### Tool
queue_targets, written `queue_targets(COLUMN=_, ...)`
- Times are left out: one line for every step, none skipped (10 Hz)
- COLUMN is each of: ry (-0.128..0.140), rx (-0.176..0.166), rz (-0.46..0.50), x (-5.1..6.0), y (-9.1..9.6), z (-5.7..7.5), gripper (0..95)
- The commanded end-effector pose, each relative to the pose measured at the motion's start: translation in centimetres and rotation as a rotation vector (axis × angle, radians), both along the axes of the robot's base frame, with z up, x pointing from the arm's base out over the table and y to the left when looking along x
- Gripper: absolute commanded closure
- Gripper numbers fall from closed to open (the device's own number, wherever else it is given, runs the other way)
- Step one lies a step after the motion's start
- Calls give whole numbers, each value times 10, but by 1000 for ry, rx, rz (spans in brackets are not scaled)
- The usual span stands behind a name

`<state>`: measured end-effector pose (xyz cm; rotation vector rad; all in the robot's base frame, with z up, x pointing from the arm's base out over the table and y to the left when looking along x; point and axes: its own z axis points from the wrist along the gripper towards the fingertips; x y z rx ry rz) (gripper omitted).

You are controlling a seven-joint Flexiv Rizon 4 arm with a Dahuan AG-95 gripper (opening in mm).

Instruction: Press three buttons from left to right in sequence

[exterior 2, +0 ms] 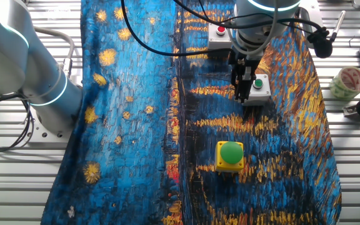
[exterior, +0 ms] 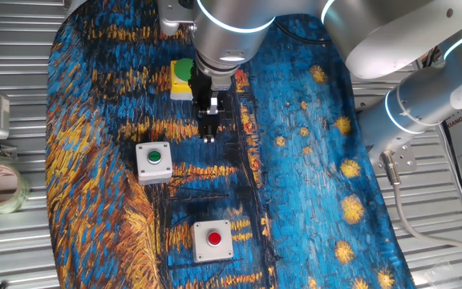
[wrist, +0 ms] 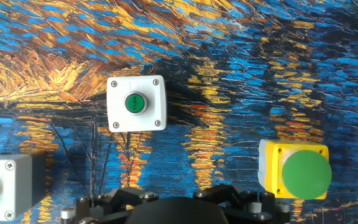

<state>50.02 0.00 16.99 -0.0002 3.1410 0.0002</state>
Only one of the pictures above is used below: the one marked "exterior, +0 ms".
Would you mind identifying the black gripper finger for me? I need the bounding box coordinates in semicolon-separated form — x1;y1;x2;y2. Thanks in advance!
197;111;216;145
209;96;225;136

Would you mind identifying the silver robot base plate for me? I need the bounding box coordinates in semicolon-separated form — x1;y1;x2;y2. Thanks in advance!
369;142;418;177

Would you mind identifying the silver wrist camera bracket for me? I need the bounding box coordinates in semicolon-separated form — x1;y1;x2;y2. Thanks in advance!
157;0;197;37

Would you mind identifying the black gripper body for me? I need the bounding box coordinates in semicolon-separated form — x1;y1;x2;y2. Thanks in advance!
188;62;226;116

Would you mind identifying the yellow box green mushroom button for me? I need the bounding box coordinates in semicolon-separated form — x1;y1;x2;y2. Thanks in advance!
169;58;196;101

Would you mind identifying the brown wooden board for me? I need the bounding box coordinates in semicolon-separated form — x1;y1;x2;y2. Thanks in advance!
415;47;444;71

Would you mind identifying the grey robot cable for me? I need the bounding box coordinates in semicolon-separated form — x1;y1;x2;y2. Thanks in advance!
379;151;462;264

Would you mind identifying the white box red button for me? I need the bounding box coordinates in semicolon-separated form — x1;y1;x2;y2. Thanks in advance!
190;219;235;264

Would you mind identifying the clear tape roll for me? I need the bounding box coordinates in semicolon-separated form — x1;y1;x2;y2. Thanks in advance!
0;162;30;214

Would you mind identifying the starry night painting cloth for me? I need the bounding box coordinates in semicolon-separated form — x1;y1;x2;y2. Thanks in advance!
45;0;416;289

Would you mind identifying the white box green button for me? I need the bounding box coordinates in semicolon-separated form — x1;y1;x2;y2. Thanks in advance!
135;140;174;186

